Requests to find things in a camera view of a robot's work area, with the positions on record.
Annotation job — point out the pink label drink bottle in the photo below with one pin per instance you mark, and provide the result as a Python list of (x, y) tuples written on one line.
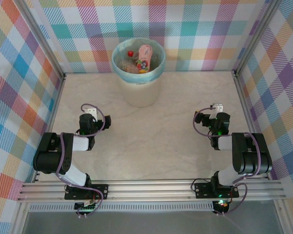
[(145, 56)]

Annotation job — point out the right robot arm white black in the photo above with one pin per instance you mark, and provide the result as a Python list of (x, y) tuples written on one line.
[(249, 158)]

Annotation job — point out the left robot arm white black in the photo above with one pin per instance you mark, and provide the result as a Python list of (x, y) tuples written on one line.
[(51, 161)]

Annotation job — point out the right controller circuit board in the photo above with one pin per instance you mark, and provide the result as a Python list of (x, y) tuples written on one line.
[(222, 205)]

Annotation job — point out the controller circuit board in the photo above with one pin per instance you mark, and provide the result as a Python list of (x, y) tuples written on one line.
[(222, 205), (86, 207)]

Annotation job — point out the left controller circuit board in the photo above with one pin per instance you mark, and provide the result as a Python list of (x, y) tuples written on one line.
[(86, 207)]

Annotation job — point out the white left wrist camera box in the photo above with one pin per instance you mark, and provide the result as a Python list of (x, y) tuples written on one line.
[(91, 112)]

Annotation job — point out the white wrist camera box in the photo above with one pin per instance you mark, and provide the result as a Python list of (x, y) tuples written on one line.
[(217, 107), (91, 112)]

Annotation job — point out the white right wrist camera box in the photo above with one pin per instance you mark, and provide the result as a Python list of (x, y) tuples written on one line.
[(217, 107)]

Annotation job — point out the aluminium table side rail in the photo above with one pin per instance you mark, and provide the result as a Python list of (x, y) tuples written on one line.
[(244, 104), (54, 109)]

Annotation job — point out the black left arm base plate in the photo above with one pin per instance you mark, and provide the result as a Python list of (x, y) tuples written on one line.
[(100, 191)]

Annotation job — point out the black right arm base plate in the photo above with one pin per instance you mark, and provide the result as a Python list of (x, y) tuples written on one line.
[(202, 190)]

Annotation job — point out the aluminium mounting rail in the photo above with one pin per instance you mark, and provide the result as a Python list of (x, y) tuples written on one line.
[(149, 191)]

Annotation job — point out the aluminium frame post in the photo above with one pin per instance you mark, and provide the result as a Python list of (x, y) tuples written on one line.
[(42, 41), (258, 36)]

